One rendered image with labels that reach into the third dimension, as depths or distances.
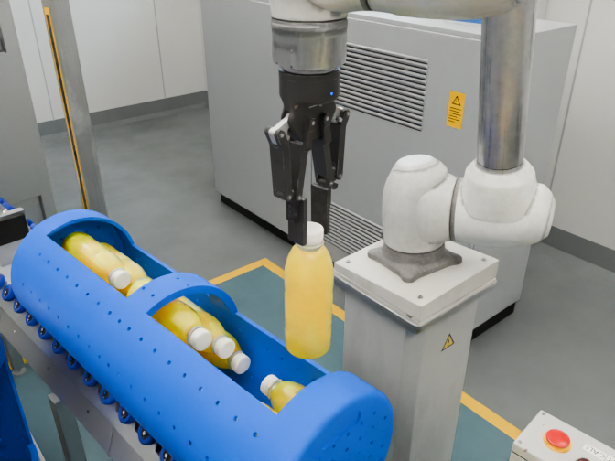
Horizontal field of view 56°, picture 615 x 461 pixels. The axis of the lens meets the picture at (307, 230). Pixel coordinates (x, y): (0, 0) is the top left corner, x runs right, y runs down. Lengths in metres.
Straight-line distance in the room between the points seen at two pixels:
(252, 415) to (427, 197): 0.72
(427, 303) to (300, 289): 0.59
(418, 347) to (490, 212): 0.38
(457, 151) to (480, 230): 1.15
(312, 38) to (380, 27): 2.02
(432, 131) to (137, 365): 1.82
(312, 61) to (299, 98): 0.05
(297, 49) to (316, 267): 0.30
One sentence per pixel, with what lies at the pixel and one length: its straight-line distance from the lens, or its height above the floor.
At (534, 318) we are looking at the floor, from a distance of 3.27.
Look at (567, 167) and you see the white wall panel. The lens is 3.75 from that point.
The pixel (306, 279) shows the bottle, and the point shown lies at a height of 1.39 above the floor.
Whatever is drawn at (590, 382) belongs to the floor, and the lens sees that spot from 2.98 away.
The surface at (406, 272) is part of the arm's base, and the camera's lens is 1.45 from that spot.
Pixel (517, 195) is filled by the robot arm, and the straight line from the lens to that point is 1.35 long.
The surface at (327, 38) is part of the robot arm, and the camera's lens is 0.69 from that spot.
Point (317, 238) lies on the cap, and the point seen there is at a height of 1.45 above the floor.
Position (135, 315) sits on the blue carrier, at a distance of 1.09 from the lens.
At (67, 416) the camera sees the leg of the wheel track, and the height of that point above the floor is 0.56.
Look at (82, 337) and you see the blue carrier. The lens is 1.19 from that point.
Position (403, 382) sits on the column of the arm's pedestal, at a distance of 1.57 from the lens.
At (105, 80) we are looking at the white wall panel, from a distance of 6.15.
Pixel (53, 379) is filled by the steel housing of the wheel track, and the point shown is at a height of 0.87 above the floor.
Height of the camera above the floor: 1.84
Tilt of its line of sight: 28 degrees down
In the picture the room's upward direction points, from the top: straight up
